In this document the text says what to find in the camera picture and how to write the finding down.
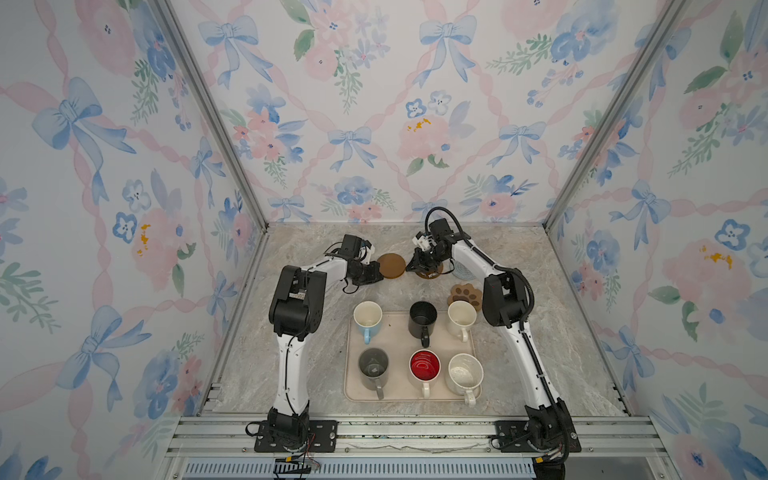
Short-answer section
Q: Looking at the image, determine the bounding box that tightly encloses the matte brown wooden coaster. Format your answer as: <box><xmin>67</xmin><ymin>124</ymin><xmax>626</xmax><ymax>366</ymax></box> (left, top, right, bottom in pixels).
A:
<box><xmin>378</xmin><ymin>253</ymin><xmax>406</xmax><ymax>279</ymax></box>

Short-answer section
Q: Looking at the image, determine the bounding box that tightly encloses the white and blue mug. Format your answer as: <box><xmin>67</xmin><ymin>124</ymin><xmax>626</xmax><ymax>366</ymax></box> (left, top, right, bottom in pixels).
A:
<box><xmin>353</xmin><ymin>301</ymin><xmax>383</xmax><ymax>345</ymax></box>

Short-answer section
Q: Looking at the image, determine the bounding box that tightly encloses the cream mug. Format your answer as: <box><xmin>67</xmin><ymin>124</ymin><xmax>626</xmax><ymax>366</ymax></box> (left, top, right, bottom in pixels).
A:
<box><xmin>447</xmin><ymin>300</ymin><xmax>477</xmax><ymax>343</ymax></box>

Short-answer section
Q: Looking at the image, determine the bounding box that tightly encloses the glossy brown wooden coaster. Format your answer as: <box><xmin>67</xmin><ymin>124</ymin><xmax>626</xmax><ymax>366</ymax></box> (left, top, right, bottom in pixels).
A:
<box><xmin>416</xmin><ymin>264</ymin><xmax>443</xmax><ymax>280</ymax></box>

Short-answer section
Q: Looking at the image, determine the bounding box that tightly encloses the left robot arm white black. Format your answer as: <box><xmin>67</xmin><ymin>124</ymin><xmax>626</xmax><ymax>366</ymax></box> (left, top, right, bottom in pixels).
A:
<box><xmin>264</xmin><ymin>234</ymin><xmax>383</xmax><ymax>450</ymax></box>

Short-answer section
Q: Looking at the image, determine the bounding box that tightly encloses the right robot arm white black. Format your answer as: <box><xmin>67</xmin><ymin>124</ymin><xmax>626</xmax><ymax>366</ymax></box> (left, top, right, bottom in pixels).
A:
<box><xmin>407</xmin><ymin>218</ymin><xmax>579</xmax><ymax>464</ymax></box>

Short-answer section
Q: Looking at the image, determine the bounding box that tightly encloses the grey braided round coaster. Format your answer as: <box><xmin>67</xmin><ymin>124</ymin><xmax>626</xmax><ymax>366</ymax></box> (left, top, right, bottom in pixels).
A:
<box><xmin>452</xmin><ymin>265</ymin><xmax>476</xmax><ymax>282</ymax></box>

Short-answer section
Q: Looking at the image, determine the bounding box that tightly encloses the cork paw print coaster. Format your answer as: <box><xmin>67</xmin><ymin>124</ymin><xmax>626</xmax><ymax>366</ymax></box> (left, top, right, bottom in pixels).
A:
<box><xmin>447</xmin><ymin>283</ymin><xmax>483</xmax><ymax>312</ymax></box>

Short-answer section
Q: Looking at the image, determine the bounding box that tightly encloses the black mug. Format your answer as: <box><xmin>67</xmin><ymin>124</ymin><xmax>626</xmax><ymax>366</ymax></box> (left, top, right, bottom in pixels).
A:
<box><xmin>408</xmin><ymin>301</ymin><xmax>438</xmax><ymax>349</ymax></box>

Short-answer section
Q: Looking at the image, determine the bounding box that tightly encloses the grey mug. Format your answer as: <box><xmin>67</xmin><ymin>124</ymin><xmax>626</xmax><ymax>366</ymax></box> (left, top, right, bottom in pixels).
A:
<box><xmin>358</xmin><ymin>348</ymin><xmax>390</xmax><ymax>401</ymax></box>

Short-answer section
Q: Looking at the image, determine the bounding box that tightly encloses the beige serving tray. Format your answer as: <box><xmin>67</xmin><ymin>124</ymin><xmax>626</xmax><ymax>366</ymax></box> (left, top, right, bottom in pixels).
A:
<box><xmin>344</xmin><ymin>311</ymin><xmax>476</xmax><ymax>403</ymax></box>

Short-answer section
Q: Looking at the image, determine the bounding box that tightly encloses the red interior white mug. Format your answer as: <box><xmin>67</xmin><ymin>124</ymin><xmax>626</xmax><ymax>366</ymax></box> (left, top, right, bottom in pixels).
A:
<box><xmin>408</xmin><ymin>349</ymin><xmax>441</xmax><ymax>400</ymax></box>

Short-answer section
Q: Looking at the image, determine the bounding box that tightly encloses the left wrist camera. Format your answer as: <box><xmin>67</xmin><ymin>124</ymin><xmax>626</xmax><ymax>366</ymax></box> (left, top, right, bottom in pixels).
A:
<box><xmin>337</xmin><ymin>234</ymin><xmax>364</xmax><ymax>260</ymax></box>

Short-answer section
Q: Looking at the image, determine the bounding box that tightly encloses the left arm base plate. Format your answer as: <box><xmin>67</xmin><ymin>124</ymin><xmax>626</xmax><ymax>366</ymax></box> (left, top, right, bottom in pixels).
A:
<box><xmin>246</xmin><ymin>420</ymin><xmax>338</xmax><ymax>454</ymax></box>

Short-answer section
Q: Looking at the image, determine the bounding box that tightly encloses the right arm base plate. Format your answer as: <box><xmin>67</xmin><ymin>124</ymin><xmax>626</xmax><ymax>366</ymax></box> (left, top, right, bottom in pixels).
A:
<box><xmin>491</xmin><ymin>419</ymin><xmax>582</xmax><ymax>455</ymax></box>

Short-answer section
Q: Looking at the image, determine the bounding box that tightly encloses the aluminium front rail frame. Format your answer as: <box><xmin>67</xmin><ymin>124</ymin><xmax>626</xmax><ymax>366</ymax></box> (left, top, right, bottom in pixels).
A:
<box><xmin>155</xmin><ymin>414</ymin><xmax>681</xmax><ymax>479</ymax></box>

